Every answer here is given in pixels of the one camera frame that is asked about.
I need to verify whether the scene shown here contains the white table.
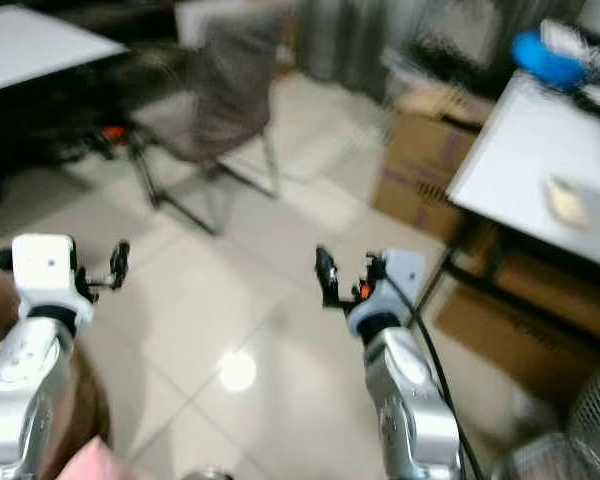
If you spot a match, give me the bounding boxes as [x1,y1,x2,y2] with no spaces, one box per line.
[0,4,131,97]
[447,70,600,273]

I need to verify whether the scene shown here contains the printed cardboard box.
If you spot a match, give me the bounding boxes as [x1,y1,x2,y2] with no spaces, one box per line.
[370,84,487,243]

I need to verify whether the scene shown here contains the plain cardboard box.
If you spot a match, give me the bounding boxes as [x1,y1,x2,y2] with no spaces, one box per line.
[434,245,600,403]

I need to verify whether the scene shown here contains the grey curtain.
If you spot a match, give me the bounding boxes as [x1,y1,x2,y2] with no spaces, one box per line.
[288,0,523,101]

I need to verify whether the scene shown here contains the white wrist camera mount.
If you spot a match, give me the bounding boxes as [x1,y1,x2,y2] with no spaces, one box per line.
[12,234,93,331]
[345,249,427,339]

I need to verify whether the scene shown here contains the wire fan guard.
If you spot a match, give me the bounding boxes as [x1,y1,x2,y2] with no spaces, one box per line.
[488,358,600,480]

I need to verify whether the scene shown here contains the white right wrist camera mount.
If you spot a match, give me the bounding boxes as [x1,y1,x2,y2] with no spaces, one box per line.
[345,249,427,339]

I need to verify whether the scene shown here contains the blue round object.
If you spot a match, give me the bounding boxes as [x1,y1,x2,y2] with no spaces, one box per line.
[511,30,587,93]

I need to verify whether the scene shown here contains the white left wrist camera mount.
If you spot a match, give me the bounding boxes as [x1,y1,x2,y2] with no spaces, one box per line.
[12,234,93,331]

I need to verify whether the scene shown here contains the pink pillow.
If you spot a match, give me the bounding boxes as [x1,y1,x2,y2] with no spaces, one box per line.
[54,436,133,480]

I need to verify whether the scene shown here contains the grey mesh chair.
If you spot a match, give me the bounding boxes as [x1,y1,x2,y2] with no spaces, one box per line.
[128,10,287,238]

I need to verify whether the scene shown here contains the pale yellow cloth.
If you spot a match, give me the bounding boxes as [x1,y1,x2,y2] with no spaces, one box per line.
[544,177,593,231]

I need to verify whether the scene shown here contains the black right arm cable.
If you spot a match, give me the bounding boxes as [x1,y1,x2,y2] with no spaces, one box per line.
[385,275,486,480]

